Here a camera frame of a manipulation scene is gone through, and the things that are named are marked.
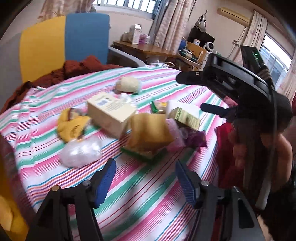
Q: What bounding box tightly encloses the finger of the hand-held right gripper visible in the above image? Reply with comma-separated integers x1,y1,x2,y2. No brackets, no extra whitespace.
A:
200,103,237,122
176,70,208,86

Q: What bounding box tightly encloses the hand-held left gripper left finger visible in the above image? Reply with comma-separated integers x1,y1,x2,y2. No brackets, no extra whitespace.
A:
28,158,117,241

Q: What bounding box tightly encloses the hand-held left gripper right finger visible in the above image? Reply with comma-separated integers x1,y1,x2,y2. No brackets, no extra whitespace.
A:
175,160,264,241

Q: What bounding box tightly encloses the white tissue pack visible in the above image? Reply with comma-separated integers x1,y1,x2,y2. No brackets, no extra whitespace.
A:
166,100,200,116

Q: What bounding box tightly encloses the small green beige box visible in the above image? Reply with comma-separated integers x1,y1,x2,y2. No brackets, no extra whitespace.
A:
168,107,201,131

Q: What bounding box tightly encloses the purple snack packet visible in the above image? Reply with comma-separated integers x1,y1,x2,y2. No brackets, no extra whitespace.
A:
183,128,208,149

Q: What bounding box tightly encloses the clear plastic bag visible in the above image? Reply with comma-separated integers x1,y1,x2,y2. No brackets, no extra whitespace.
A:
60,136,102,168

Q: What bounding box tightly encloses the pink sponge packet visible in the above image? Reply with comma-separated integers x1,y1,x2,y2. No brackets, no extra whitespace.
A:
166,118,186,149

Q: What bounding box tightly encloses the yellow green scouring sponge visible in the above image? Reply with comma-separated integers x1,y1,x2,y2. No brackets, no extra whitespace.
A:
120,146,167,164

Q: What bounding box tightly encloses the cream cardboard box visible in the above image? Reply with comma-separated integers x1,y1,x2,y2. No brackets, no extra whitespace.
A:
87,91,137,139

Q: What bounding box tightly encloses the yellow storage container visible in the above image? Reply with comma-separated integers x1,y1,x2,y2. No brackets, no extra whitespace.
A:
0,139,25,241

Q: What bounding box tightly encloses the wooden shelf unit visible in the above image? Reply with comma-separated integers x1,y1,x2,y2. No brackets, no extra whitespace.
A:
178,42,209,70

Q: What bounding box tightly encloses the striped pink green tablecloth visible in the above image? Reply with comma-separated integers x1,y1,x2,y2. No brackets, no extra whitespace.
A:
0,65,232,241

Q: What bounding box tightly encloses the person's red garment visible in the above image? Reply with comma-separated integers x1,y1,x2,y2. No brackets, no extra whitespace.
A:
215,122,240,189

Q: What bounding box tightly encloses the pink patterned curtain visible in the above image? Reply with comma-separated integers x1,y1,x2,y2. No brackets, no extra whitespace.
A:
153,0,197,53
276,66,296,99
240,10,269,57
36,0,96,24

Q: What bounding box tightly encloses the green snack packet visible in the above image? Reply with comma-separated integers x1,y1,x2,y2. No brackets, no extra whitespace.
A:
151,101,167,114

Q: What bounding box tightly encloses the black cabinet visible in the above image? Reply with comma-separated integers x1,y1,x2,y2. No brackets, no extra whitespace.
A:
187,24,216,47

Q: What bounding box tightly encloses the wooden desk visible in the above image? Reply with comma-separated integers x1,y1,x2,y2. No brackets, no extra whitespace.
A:
113,40,184,67

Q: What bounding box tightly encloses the tall window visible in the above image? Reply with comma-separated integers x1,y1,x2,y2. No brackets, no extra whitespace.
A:
260,35,292,87

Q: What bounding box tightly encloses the hanging white bag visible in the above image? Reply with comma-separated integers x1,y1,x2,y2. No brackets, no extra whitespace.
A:
196,14,209,30

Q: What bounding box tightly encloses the cream plush toy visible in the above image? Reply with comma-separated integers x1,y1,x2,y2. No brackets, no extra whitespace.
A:
115,76,142,95

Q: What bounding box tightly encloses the yellow snack packet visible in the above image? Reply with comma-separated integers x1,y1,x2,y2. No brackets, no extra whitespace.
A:
57,108,93,142

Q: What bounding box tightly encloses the grey chair armrest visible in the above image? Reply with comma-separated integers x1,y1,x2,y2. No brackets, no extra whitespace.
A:
108,45,146,68

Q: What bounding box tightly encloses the white crumpled plastic bag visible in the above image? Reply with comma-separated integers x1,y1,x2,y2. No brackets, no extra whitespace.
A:
117,93,133,103

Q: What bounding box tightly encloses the white carton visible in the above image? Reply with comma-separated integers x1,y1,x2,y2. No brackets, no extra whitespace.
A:
129,24,142,45

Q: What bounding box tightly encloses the cream air conditioner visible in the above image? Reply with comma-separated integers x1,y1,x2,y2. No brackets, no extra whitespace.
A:
217,7,250,26

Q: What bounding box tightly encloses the wide window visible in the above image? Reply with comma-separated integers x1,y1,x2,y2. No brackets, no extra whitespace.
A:
94,0,160,21

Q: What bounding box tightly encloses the brown red cloth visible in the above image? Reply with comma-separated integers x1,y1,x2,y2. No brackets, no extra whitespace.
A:
0,55,123,113

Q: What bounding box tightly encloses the yellow blue chair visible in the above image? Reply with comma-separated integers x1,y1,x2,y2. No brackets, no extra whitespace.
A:
20,13,110,82

